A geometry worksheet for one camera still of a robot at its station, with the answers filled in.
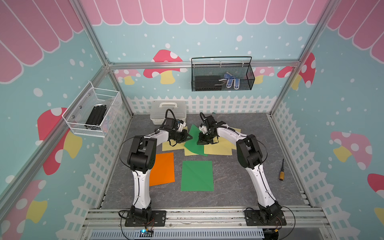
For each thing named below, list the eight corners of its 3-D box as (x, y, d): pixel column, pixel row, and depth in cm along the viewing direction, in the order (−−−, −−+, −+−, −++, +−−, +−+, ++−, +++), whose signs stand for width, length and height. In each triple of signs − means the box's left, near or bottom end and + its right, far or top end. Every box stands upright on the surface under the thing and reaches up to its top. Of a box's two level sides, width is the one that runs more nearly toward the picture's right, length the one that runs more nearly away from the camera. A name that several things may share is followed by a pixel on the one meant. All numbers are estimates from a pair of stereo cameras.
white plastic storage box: (151, 125, 115) (147, 114, 105) (155, 112, 125) (151, 100, 115) (185, 125, 115) (184, 114, 105) (186, 112, 125) (185, 100, 115)
